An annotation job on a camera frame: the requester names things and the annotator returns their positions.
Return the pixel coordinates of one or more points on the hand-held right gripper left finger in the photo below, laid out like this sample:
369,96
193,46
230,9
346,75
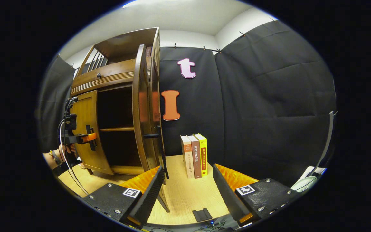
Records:
147,199

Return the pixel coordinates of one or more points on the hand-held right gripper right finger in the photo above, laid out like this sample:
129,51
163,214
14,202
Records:
227,196

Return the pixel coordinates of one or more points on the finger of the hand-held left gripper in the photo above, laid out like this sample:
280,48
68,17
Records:
89,138

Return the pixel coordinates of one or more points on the wooden shoe cabinet door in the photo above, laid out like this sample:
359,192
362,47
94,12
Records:
140,112
100,154

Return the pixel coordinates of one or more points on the wooden double-door shoe cabinet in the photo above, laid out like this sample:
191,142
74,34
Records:
114,71

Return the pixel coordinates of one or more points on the small black stand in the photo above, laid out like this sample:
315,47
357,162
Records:
202,215

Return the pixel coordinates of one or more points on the black wrist band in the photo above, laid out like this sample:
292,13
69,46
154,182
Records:
55,158

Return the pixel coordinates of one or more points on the yellow book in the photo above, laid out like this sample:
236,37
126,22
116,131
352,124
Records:
204,154

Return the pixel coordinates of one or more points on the brown spine book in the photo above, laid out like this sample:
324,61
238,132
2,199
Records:
196,158

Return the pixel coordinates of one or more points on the beige orange book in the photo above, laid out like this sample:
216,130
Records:
187,161

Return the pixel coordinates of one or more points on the white round object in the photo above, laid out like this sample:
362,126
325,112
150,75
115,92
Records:
306,182

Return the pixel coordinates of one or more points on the black backdrop cloth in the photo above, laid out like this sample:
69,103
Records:
269,96

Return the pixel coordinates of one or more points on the grey thin pole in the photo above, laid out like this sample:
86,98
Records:
328,141

